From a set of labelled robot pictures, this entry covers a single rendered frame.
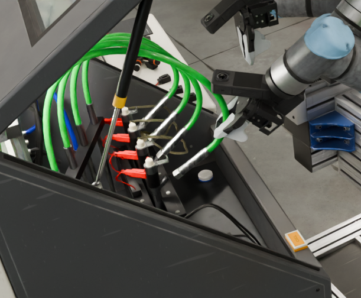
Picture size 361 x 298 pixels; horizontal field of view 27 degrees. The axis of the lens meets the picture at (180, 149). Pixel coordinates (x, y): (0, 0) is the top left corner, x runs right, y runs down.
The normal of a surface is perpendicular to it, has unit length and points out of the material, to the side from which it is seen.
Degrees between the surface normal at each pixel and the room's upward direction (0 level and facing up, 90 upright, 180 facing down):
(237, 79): 16
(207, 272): 90
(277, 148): 1
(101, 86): 90
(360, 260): 0
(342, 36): 45
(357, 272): 0
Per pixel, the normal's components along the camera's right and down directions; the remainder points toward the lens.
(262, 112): -0.18, 0.75
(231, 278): 0.29, 0.51
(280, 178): -0.16, -0.81
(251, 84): -0.02, -0.66
